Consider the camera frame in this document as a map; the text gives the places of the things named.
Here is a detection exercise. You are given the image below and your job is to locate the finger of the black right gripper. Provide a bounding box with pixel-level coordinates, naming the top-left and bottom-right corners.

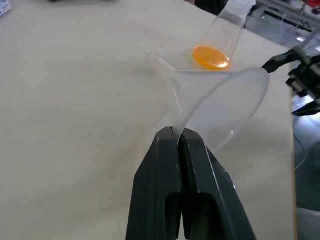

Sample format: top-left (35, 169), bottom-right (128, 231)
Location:
top-left (291, 99), bottom-right (320, 117)
top-left (261, 49), bottom-right (300, 75)

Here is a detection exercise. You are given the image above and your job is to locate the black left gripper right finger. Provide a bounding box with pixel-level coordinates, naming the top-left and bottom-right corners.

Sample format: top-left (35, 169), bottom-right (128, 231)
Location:
top-left (177, 129), bottom-right (257, 240)

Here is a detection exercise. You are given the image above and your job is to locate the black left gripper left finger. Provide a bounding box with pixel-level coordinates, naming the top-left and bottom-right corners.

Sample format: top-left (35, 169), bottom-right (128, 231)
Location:
top-left (125, 126), bottom-right (183, 240)

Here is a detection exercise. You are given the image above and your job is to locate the clear plastic funnel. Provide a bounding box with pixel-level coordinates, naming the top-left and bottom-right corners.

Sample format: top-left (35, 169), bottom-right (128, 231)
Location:
top-left (146, 51), bottom-right (271, 154)

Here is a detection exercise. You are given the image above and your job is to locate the clear beaker with orange liquid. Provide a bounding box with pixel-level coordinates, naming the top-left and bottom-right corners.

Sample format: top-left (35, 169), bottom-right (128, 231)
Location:
top-left (191, 0), bottom-right (257, 72)

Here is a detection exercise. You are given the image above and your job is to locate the white box with blue print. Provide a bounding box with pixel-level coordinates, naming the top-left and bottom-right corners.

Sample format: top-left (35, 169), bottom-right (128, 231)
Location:
top-left (0, 0), bottom-right (12, 18)

